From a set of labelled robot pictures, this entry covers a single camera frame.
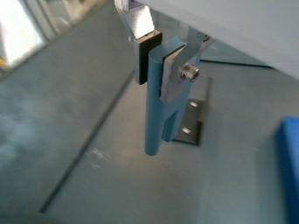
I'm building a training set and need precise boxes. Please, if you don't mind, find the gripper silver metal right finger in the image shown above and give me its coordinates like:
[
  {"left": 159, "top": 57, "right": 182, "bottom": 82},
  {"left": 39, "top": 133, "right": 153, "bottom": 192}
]
[{"left": 161, "top": 27, "right": 216, "bottom": 102}]

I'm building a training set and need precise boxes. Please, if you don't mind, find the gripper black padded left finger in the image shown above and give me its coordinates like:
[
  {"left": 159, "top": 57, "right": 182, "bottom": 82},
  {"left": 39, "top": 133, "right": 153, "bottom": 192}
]
[{"left": 115, "top": 0, "right": 163, "bottom": 85}]

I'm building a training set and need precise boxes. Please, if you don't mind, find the light blue square-circle object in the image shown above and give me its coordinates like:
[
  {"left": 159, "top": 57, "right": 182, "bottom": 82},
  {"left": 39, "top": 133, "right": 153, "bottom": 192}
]
[{"left": 145, "top": 38, "right": 193, "bottom": 156}]

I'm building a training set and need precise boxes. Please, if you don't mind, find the black curved fixture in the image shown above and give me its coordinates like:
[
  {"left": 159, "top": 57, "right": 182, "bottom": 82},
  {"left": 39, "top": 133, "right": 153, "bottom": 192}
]
[{"left": 173, "top": 76, "right": 214, "bottom": 147}]

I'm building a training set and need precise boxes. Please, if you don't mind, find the blue shape sorter base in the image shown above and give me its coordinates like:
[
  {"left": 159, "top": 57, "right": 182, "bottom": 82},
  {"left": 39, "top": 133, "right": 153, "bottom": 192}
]
[{"left": 276, "top": 116, "right": 299, "bottom": 224}]

